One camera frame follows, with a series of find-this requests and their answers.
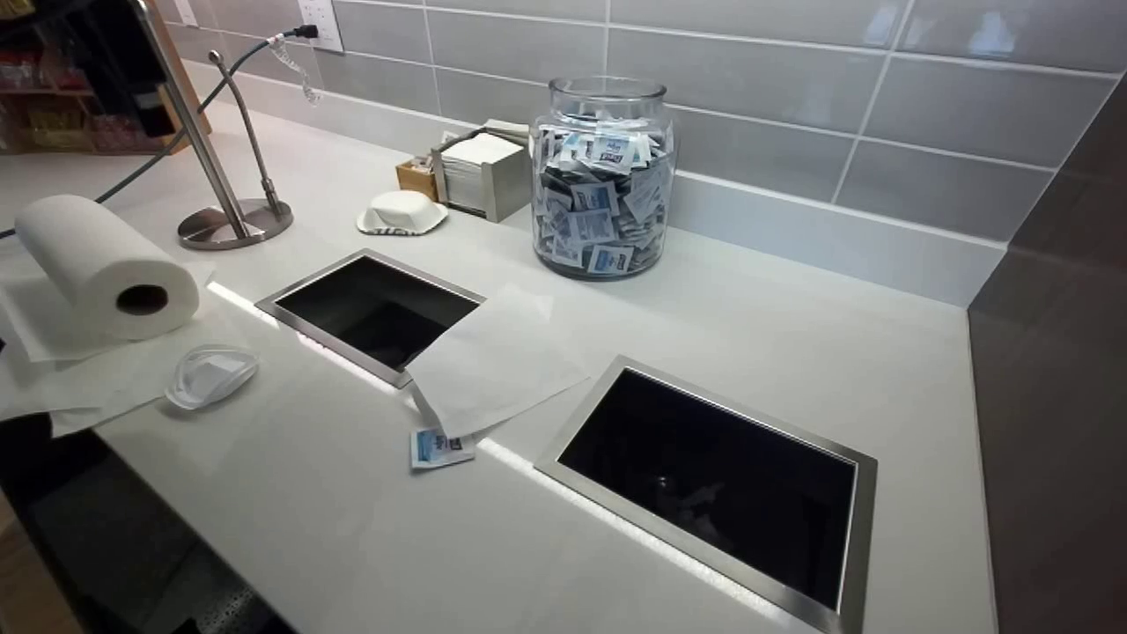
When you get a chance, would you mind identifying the steel countertop opening frame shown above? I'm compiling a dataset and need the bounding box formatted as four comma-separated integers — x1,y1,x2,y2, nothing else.
259,249,482,384
538,356,877,634

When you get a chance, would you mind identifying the small white dish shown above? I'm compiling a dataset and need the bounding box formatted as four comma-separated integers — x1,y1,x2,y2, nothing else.
354,191,446,236

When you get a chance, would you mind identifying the small brown box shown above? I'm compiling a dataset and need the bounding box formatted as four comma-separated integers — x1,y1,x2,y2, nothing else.
395,158,441,199

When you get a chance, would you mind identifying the white paper napkin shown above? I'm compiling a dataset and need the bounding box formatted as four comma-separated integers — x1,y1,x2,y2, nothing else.
405,289,583,435

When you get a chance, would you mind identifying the left steel countertop opening frame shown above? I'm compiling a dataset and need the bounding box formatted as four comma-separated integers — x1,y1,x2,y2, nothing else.
259,249,482,384

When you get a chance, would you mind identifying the metal paper towel holder stand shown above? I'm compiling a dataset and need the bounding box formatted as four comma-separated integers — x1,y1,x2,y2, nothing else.
130,0,294,255

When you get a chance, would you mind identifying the right steel countertop opening frame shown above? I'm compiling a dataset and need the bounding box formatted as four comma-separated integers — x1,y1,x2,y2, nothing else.
538,356,877,634

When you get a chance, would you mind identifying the blue sugar packet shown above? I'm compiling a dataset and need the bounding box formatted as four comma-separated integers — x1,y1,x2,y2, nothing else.
409,426,474,472

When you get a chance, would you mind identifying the glass jar of sugar packets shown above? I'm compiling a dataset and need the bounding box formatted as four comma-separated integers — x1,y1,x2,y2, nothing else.
528,79,676,283

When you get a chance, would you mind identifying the wooden shelf with goods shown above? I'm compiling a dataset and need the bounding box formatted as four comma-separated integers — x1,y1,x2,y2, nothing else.
0,0,176,156

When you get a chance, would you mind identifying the white wall outlet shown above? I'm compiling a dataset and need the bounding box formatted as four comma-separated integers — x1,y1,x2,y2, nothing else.
294,0,340,53

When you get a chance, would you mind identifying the white paper towel roll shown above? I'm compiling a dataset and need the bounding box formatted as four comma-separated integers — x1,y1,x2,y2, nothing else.
0,192,219,435

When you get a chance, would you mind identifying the black power cable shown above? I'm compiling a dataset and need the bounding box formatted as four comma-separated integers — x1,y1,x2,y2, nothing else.
0,25,325,242

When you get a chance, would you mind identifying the white napkin dispenser box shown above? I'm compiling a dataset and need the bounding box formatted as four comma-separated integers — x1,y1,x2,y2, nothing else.
432,130,531,222

